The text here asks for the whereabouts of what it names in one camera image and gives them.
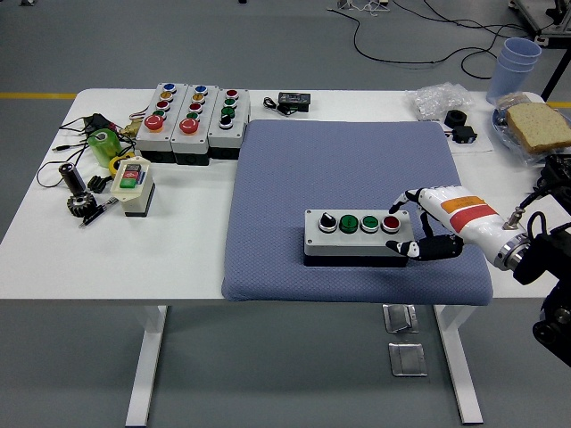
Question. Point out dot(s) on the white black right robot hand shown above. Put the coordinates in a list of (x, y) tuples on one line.
[(473, 218)]

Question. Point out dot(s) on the grey four-control button box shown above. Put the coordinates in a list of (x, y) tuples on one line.
[(225, 136), (357, 243)]

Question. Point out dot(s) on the grey five-button control box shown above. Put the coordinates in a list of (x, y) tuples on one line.
[(154, 140), (189, 142)]

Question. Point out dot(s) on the white cardboard box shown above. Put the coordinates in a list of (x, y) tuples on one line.
[(551, 211)]

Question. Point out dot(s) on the black servo motor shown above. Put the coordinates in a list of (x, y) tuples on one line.
[(465, 135)]

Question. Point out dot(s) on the bread slice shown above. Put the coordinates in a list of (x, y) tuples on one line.
[(540, 127)]

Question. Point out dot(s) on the clear plastic bag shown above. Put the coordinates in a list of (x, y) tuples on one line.
[(439, 100)]

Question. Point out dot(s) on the metal floor socket plate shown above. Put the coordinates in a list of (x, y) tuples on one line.
[(407, 360), (399, 318)]

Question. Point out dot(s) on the stack of blue cups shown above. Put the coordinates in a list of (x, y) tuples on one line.
[(508, 76)]

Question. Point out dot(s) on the white table leg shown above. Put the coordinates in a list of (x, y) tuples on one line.
[(459, 365), (145, 370)]

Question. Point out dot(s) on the blue-grey quilted mat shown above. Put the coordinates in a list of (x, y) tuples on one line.
[(303, 169)]

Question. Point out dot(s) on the black digital meter module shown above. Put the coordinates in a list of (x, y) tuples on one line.
[(295, 101)]

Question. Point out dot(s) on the brass fitting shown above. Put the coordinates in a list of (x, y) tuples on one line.
[(131, 129)]

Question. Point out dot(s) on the yellow tape roll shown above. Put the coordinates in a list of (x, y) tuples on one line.
[(114, 164)]

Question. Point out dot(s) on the green translucent roll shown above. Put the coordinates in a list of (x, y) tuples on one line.
[(107, 149)]

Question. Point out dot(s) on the small black toothed part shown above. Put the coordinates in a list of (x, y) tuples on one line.
[(98, 183)]

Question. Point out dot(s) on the black pen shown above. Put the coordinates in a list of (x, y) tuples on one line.
[(96, 215)]

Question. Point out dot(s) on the black power module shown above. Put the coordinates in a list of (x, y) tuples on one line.
[(99, 122)]

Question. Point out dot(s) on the black bevel gear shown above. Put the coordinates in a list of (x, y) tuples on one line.
[(82, 206)]

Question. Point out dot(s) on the dark metal cylinder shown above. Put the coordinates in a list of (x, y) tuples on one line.
[(73, 180)]

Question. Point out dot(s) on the aluminium frame stand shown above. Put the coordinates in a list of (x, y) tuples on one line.
[(535, 18)]

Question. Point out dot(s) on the white switch box green red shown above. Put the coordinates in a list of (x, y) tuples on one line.
[(134, 196)]

